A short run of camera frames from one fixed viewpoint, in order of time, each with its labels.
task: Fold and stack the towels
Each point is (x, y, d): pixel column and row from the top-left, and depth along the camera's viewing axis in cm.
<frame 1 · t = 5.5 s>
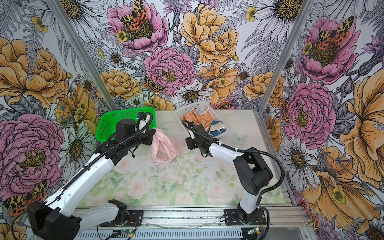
left hand: (153, 135, 78), fingers closed
right hand: (191, 142, 93), fingers open
white plastic basket: (184, 108, 114), point 9 cm above the table
pink towel: (164, 148, 87), point 14 cm above the table
orange patterned towel: (205, 119, 111), point 7 cm above the table
blue white patterned towel: (216, 128, 98), point 12 cm above the table

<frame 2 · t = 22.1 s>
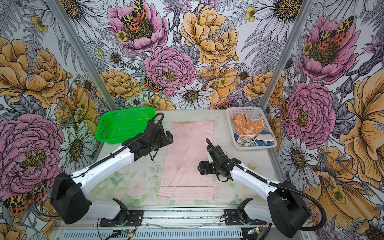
left hand: (165, 143, 83), fingers open
right hand: (204, 172, 84), fingers open
pink towel: (182, 179, 88), on the table
orange patterned towel: (246, 126, 108), point 6 cm above the table
blue white patterned towel: (264, 138, 94), point 12 cm above the table
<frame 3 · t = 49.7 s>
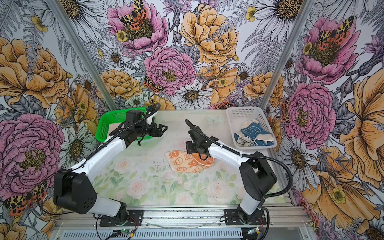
left hand: (159, 129, 85), fingers open
right hand: (191, 150, 89), fingers open
orange patterned towel: (180, 161, 96), on the table
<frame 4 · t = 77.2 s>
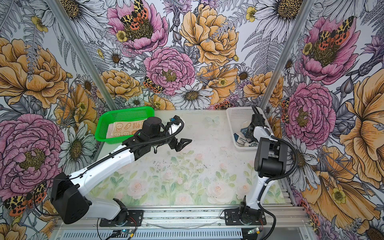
left hand: (184, 137, 76), fingers open
right hand: (255, 140, 98), fingers open
orange patterned towel: (123, 128, 109), point 3 cm above the table
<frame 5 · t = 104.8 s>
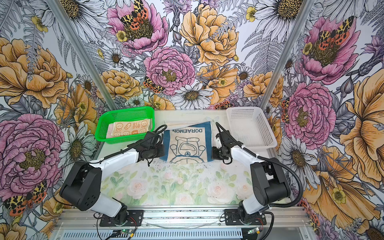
left hand: (161, 155, 91), fingers closed
right hand: (212, 159, 91), fingers closed
blue white patterned towel: (188, 141, 104), on the table
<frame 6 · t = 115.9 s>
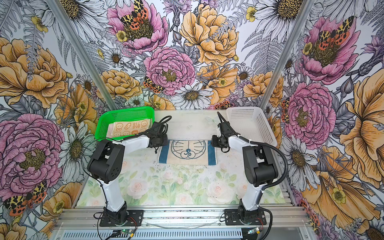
left hand: (164, 144, 100), fingers closed
right hand: (212, 146, 97), fingers open
blue white patterned towel: (188, 152, 98), point 2 cm above the table
